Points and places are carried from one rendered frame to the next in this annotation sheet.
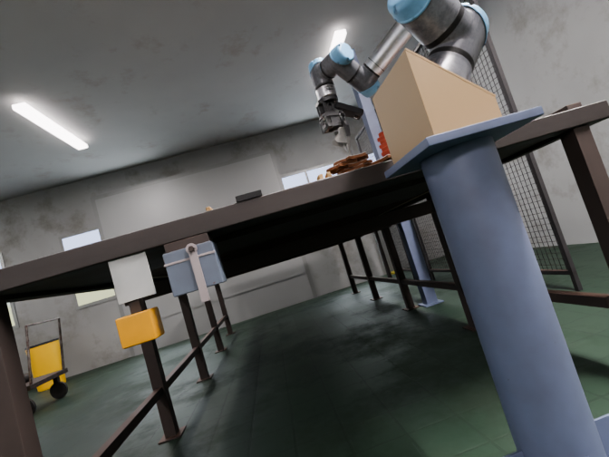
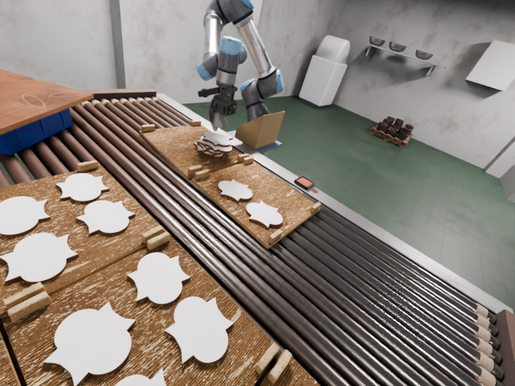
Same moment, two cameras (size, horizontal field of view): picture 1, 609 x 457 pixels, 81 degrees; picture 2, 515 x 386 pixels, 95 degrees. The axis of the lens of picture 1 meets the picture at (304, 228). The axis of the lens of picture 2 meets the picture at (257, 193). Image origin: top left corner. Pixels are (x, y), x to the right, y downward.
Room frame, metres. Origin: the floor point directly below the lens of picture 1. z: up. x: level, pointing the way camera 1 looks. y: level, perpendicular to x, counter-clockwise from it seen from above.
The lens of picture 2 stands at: (1.95, 0.56, 1.49)
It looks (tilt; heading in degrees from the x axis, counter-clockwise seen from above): 35 degrees down; 217
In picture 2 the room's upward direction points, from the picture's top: 17 degrees clockwise
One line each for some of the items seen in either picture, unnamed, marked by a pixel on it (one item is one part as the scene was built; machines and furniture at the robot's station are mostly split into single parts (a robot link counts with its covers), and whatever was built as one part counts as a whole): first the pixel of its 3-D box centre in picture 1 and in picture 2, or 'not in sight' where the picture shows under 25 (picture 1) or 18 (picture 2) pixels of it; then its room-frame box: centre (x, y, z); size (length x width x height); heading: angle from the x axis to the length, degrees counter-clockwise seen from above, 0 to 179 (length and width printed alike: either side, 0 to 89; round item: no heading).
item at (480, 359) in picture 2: not in sight; (237, 185); (1.33, -0.01, 0.90); 1.95 x 0.05 x 0.05; 97
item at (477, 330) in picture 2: not in sight; (252, 179); (1.23, -0.02, 0.90); 1.95 x 0.05 x 0.05; 97
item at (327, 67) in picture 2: not in sight; (326, 73); (-4.21, -3.08, 0.79); 0.80 x 0.68 x 1.59; 7
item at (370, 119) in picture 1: (388, 174); not in sight; (3.16, -0.86, 1.20); 0.17 x 0.17 x 2.40; 7
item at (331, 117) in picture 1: (331, 114); (224, 98); (1.31, -0.22, 1.19); 0.09 x 0.08 x 0.12; 107
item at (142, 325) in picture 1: (133, 299); not in sight; (0.97, 0.50, 0.74); 0.09 x 0.08 x 0.24; 97
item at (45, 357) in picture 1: (47, 364); not in sight; (5.16, 4.13, 0.32); 0.42 x 0.41 x 0.64; 7
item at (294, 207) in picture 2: not in sight; (257, 194); (1.32, 0.10, 0.93); 0.41 x 0.35 x 0.02; 94
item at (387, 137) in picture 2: not in sight; (395, 128); (-4.57, -0.91, 0.21); 1.19 x 0.85 x 0.43; 7
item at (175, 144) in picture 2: not in sight; (195, 146); (1.36, -0.32, 0.93); 0.41 x 0.35 x 0.02; 93
